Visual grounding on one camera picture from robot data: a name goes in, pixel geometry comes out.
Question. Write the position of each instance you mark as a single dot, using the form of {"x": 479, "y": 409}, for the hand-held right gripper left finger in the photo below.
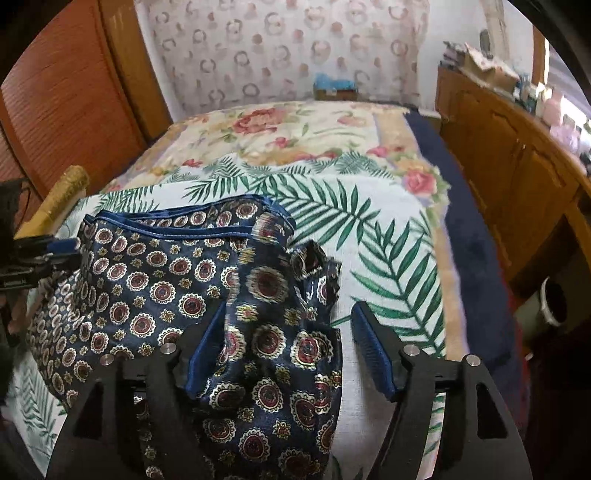
{"x": 203, "y": 350}

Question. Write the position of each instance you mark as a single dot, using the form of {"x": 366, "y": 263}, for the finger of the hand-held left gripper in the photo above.
{"x": 55, "y": 245}
{"x": 55, "y": 265}

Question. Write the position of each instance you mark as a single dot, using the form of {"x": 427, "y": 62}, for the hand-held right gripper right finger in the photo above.
{"x": 374, "y": 350}

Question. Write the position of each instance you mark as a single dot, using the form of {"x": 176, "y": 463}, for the navy patterned shirt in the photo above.
{"x": 152, "y": 290}

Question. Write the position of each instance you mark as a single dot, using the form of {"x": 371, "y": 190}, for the person's left hand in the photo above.
{"x": 16, "y": 311}

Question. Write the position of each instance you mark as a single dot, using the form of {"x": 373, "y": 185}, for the golden pillow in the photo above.
{"x": 60, "y": 198}

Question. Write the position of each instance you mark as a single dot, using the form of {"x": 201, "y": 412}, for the palm leaf bed sheet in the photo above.
{"x": 392, "y": 240}

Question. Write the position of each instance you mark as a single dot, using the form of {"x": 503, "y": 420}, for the wooden louvered wardrobe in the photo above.
{"x": 69, "y": 101}

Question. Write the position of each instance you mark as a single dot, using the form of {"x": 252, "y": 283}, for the navy blue blanket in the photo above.
{"x": 475, "y": 230}

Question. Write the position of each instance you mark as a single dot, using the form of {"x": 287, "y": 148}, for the white round bin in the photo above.
{"x": 531, "y": 314}

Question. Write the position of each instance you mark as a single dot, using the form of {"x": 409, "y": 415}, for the wooden cabinet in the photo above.
{"x": 508, "y": 152}

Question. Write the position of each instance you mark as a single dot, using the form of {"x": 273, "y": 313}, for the cardboard box with blue cloth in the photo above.
{"x": 334, "y": 92}

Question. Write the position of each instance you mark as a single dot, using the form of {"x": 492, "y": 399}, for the purple plastic item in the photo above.
{"x": 565, "y": 136}

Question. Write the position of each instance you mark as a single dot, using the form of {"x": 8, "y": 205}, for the circle patterned curtain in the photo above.
{"x": 277, "y": 50}

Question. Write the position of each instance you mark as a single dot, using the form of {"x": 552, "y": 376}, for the pink bottle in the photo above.
{"x": 551, "y": 110}

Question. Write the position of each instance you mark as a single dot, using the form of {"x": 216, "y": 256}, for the cluster of small bottles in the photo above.
{"x": 528, "y": 94}

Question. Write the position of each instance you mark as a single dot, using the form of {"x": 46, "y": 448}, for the cardboard box with floral cloth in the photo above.
{"x": 489, "y": 69}

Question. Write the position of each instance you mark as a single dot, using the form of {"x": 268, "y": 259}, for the dark green round object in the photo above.
{"x": 484, "y": 39}

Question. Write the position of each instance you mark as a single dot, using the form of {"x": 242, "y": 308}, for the striped window blind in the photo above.
{"x": 572, "y": 83}

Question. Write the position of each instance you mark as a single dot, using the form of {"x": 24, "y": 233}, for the cream tied curtain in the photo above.
{"x": 496, "y": 23}

